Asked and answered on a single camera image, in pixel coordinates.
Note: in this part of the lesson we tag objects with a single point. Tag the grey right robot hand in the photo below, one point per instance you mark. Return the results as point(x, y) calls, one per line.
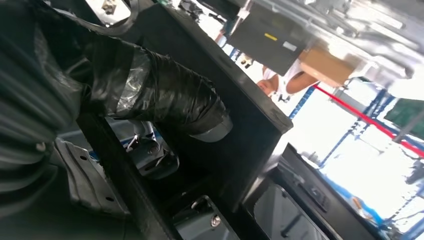
point(165, 92)

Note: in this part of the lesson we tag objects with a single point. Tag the blue metal shelf rack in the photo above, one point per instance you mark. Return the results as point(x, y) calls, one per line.
point(301, 102)

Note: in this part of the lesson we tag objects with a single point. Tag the black laptop yellow sticker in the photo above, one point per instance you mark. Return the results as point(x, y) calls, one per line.
point(265, 43)

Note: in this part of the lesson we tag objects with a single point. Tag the person at desk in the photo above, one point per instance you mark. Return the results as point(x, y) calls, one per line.
point(298, 82)

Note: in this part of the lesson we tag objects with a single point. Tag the closed cardboard box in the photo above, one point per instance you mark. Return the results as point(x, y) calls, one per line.
point(326, 68)

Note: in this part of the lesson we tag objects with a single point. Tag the red barrier belt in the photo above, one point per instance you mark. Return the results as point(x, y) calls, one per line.
point(364, 120)

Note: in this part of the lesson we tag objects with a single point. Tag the large stamped metal panel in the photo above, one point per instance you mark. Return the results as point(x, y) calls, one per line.
point(374, 43)

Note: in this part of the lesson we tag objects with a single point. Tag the green plastic crate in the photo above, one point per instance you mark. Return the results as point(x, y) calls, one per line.
point(404, 116)

